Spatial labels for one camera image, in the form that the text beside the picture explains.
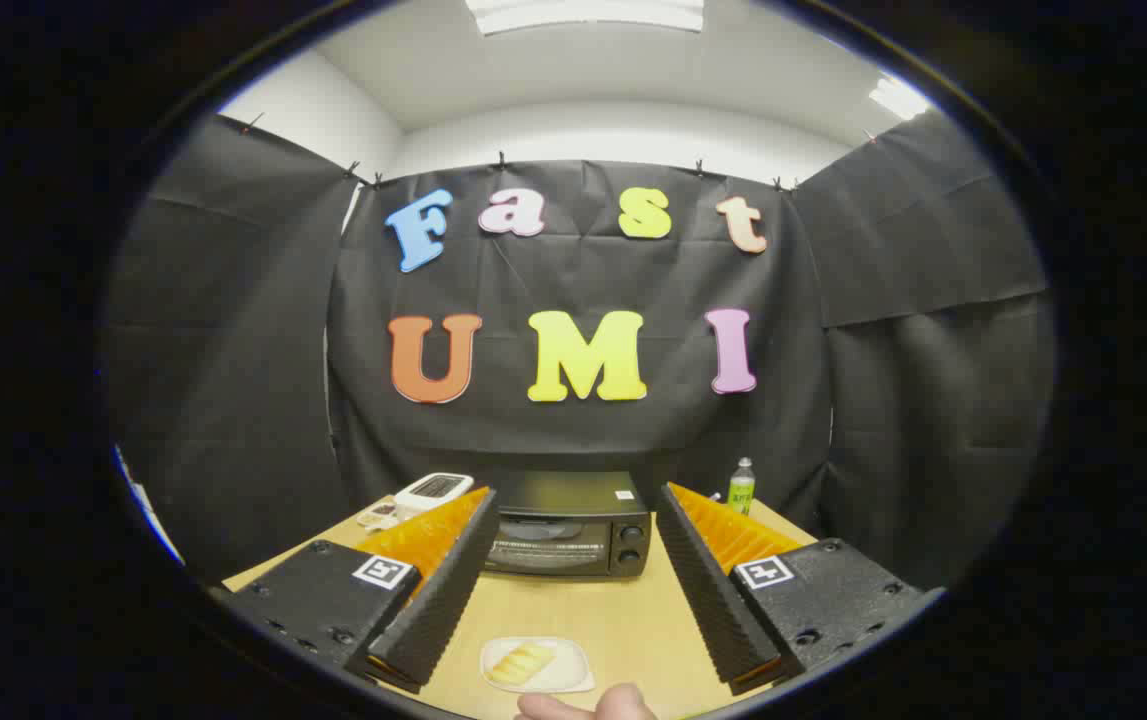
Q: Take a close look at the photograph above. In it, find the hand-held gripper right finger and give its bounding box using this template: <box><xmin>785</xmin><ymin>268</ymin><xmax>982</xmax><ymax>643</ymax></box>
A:
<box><xmin>655</xmin><ymin>482</ymin><xmax>924</xmax><ymax>697</ymax></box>

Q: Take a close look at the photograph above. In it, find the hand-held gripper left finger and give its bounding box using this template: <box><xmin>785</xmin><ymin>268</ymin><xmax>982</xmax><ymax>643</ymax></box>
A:
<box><xmin>223</xmin><ymin>487</ymin><xmax>501</xmax><ymax>695</ymax></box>

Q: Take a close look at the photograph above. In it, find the yellow bread roll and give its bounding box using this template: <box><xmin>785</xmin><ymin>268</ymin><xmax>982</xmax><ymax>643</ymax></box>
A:
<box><xmin>488</xmin><ymin>643</ymin><xmax>556</xmax><ymax>687</ymax></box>

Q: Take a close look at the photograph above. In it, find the black toaster oven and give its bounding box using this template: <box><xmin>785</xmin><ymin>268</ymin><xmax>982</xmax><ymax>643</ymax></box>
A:
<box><xmin>481</xmin><ymin>470</ymin><xmax>654</xmax><ymax>581</ymax></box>

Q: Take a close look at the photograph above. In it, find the white toaster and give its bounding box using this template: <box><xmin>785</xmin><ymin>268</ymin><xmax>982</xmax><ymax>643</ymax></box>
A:
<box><xmin>393</xmin><ymin>472</ymin><xmax>475</xmax><ymax>521</ymax></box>

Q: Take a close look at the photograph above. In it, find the green drink bottle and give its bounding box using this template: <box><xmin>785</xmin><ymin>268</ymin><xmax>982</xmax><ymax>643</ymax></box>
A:
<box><xmin>728</xmin><ymin>457</ymin><xmax>756</xmax><ymax>517</ymax></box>

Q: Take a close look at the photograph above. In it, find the white plate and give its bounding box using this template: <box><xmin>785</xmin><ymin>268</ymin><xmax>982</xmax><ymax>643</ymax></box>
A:
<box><xmin>479</xmin><ymin>636</ymin><xmax>596</xmax><ymax>695</ymax></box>

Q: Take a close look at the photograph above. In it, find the black backdrop cloth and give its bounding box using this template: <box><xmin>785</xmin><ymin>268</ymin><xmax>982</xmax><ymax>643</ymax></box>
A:
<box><xmin>103</xmin><ymin>108</ymin><xmax>1054</xmax><ymax>591</ymax></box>

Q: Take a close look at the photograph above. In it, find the ceiling light panel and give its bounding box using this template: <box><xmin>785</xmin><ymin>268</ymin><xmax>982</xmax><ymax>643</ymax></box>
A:
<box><xmin>463</xmin><ymin>0</ymin><xmax>706</xmax><ymax>37</ymax></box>
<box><xmin>868</xmin><ymin>75</ymin><xmax>934</xmax><ymax>123</ymax></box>

